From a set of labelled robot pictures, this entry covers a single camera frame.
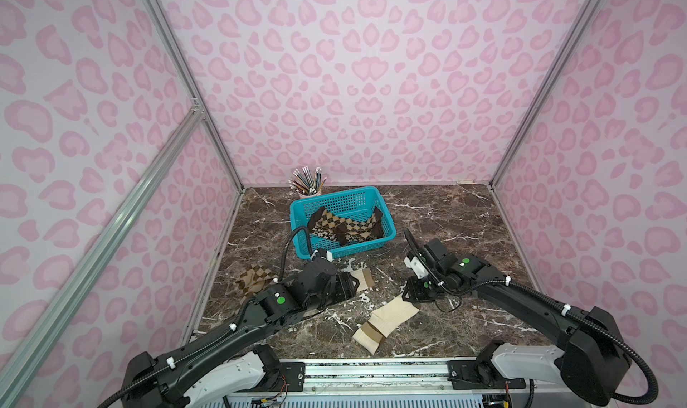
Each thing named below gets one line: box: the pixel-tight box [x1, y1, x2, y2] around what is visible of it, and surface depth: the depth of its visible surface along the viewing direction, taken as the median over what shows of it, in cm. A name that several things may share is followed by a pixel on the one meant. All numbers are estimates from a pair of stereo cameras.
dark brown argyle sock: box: [307, 205, 368, 245], surface depth 105 cm
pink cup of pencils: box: [288, 165, 328, 199], surface depth 109 cm
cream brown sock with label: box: [350, 268, 375, 292], surface depth 94 cm
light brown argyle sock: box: [323, 206, 384, 239], surface depth 103 cm
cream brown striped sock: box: [351, 294, 420, 356], surface depth 83 cm
